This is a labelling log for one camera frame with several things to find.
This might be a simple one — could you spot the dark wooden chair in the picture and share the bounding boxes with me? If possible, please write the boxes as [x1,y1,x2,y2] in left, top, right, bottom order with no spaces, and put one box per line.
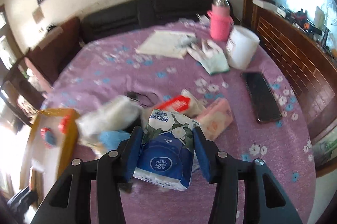
[0,55,40,124]

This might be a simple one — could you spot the black cord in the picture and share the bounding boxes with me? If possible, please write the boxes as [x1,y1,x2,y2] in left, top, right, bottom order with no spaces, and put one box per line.
[125,91,158,106]

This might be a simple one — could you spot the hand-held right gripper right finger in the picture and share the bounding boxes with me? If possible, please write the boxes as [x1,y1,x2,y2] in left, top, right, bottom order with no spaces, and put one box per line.
[193,126,303,224]

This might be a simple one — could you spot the small wall paper note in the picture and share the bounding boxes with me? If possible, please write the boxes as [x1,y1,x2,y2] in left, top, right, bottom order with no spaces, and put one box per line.
[32,7,44,23]

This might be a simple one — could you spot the white plastic bag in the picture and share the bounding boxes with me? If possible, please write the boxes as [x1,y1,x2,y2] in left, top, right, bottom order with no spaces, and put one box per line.
[75,95,141,139]

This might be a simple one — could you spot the pink insulated bottle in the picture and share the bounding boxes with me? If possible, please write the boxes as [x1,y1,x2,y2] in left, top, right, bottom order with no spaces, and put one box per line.
[207,0,235,41]

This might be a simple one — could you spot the blue floral tissue pack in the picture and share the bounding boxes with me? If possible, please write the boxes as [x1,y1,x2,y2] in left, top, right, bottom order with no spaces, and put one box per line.
[132,109,200,191]

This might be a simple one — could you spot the white paper roll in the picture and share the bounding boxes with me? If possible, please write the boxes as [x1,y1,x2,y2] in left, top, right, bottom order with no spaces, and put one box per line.
[226,25,260,70]

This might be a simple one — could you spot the yellow storage box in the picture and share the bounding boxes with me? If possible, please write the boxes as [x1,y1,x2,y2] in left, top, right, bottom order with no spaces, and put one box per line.
[20,108,81,203]

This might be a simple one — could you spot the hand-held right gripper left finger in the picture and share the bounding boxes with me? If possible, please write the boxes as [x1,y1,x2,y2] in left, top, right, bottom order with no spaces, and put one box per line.
[31,125,144,224]

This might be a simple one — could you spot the red label tissue pack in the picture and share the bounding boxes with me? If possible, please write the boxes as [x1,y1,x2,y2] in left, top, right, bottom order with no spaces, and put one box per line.
[158,94,206,119]

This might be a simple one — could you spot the white flat box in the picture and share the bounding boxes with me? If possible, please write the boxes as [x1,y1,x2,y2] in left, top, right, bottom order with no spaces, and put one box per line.
[252,0,277,10]

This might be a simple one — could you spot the white paper sheet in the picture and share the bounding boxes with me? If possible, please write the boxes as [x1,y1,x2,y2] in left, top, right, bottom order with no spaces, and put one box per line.
[135,29,197,59]

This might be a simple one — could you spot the black smartphone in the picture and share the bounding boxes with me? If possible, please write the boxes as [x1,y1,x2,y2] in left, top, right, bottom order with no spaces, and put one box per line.
[241,71,282,124]

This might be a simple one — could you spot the pink tissue pack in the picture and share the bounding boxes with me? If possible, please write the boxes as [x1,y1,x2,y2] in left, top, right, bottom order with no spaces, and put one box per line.
[196,98,233,141]

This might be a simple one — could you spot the black padded headboard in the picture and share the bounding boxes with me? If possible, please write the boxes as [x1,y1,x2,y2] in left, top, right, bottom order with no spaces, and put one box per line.
[80,0,222,44]

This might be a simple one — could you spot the clutter of small items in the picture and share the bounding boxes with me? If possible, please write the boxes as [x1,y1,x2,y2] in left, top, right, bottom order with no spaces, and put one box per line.
[276,4,337,51]

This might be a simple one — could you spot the light blue cloth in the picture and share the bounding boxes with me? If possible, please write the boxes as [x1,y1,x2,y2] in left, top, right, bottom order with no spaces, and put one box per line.
[99,130,132,152]

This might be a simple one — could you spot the white and green gloves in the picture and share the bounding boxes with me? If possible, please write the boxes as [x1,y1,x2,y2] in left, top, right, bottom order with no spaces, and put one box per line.
[187,38,230,75]

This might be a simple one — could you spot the brown wooden slatted cabinet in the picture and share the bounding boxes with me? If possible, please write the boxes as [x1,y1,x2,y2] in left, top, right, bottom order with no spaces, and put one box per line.
[251,0,337,177]

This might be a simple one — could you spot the red and blue packet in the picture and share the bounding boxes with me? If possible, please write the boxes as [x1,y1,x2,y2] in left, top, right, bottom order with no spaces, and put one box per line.
[40,128,57,148]

